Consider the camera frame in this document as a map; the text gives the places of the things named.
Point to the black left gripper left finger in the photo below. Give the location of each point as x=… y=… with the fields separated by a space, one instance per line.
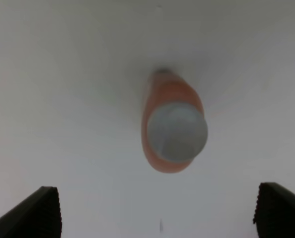
x=37 y=216

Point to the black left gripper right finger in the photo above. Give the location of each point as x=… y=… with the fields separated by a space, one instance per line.
x=275 y=211

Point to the pink bottle white cap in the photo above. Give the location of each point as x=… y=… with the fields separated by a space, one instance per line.
x=174 y=130

